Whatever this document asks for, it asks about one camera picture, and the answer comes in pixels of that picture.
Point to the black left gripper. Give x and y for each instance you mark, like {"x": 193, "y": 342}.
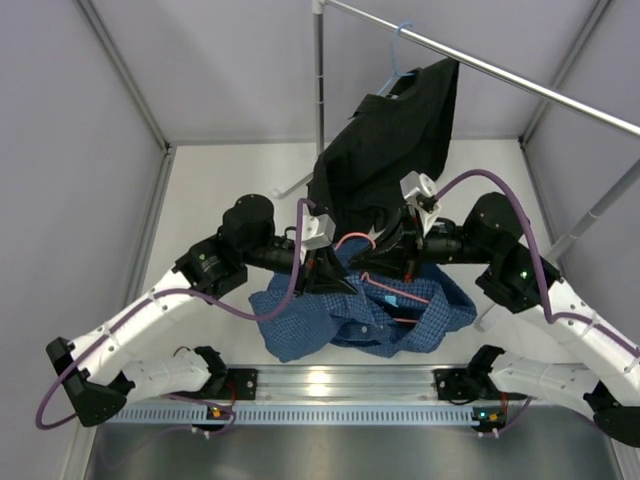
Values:
{"x": 325, "y": 273}

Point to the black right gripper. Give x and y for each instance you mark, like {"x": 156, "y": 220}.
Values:
{"x": 388, "y": 258}

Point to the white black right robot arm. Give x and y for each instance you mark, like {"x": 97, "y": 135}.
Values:
{"x": 530, "y": 288}

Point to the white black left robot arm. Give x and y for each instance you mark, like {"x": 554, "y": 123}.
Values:
{"x": 99, "y": 371}

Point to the black pinstriped shirt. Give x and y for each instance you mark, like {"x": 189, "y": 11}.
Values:
{"x": 357, "y": 177}

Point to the white left rack foot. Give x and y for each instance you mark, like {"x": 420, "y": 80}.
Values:
{"x": 286, "y": 190}

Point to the silver clothes rack top bar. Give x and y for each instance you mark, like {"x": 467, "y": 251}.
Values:
{"x": 546, "y": 94}

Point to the silver right rack pole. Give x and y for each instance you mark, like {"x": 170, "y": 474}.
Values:
{"x": 611, "y": 196}

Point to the silver rack pole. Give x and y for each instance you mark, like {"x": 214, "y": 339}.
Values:
{"x": 320, "y": 80}
{"x": 611, "y": 196}

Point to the silver left rack pole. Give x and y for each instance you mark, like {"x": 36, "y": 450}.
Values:
{"x": 320, "y": 80}

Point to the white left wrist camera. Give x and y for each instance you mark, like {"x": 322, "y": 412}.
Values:
{"x": 317, "y": 232}

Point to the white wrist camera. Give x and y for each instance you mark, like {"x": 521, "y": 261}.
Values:
{"x": 420, "y": 192}
{"x": 317, "y": 232}

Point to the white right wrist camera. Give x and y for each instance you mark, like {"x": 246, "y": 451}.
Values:
{"x": 420, "y": 192}

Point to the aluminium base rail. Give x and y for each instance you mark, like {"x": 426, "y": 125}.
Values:
{"x": 345, "y": 382}

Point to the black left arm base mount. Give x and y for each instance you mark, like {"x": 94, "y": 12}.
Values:
{"x": 237, "y": 384}

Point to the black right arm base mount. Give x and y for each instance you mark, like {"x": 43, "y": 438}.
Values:
{"x": 455, "y": 385}

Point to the blue wire hanger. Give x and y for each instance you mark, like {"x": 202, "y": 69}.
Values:
{"x": 396, "y": 72}

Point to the grey slotted cable duct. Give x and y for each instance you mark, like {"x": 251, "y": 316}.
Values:
{"x": 376, "y": 415}

